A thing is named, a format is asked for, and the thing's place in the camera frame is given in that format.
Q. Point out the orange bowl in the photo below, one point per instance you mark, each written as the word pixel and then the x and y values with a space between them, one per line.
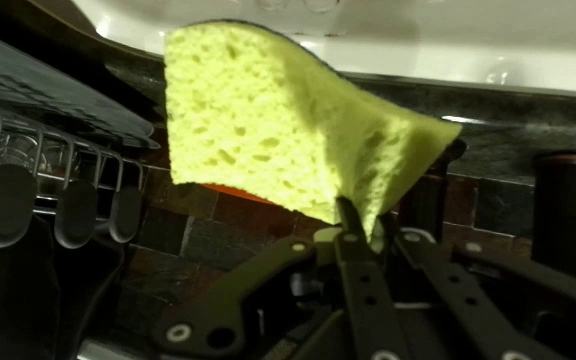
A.
pixel 240 192

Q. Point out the dark bronze faucet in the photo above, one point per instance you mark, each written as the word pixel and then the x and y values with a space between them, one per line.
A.
pixel 570 213

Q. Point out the white kitchen sink basin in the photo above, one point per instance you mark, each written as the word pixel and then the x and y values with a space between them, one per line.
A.
pixel 434 40

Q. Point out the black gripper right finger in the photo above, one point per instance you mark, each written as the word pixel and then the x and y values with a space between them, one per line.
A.
pixel 475 301

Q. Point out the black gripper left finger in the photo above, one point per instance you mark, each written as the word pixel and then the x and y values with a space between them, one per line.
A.
pixel 360 287

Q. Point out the yellow sponge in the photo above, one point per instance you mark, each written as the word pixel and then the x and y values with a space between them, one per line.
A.
pixel 249 121

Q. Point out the dark bronze side sprayer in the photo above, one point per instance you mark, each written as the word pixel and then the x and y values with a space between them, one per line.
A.
pixel 428 201

